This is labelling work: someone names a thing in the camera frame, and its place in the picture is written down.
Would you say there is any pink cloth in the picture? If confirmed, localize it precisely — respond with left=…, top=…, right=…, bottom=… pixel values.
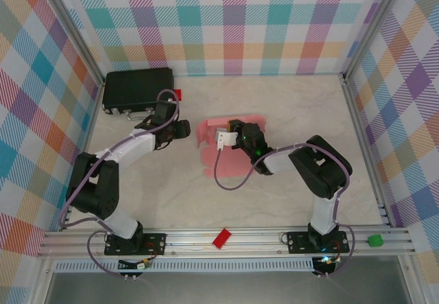
left=195, top=113, right=268, bottom=180

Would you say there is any flat red rectangular block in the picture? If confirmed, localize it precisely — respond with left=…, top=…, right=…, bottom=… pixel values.
left=211, top=228, right=232, bottom=250

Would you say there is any small circuit board with LED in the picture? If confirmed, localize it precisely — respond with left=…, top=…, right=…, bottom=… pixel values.
left=313, top=255, right=342, bottom=274

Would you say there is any grey metal shelf panel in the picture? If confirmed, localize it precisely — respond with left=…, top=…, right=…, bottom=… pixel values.
left=44, top=271, right=412, bottom=304

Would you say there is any black carrying case with handle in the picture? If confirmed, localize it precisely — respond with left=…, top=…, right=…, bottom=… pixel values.
left=102, top=67, right=176, bottom=121

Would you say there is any aluminium frame side rail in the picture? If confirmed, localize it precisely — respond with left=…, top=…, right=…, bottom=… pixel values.
left=60, top=79, right=106, bottom=232
left=339, top=73, right=394, bottom=229

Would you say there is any aluminium frame cross rail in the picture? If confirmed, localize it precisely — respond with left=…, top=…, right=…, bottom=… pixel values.
left=36, top=226, right=416, bottom=259

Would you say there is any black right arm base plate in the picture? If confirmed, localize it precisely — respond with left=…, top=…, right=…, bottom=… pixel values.
left=286, top=230, right=351, bottom=254

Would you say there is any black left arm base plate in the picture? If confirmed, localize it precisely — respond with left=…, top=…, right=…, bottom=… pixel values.
left=104, top=232, right=167, bottom=256

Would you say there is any grey slotted cable duct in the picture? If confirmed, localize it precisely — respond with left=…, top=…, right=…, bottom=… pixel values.
left=54, top=257, right=315, bottom=273

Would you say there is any aluminium frame post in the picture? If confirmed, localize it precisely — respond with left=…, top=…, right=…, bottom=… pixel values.
left=40, top=0, right=106, bottom=86
left=341, top=0, right=411, bottom=80

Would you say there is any small white wire connector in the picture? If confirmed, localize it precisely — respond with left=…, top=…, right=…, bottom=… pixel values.
left=118, top=258, right=154, bottom=271

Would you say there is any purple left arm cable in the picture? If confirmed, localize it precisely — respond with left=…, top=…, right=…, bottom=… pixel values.
left=56, top=89, right=181, bottom=279

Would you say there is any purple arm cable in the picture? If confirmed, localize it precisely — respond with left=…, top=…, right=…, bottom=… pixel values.
left=56, top=89, right=181, bottom=279
left=213, top=141, right=357, bottom=279

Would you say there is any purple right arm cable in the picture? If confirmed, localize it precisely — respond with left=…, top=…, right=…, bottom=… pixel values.
left=213, top=141, right=357, bottom=279

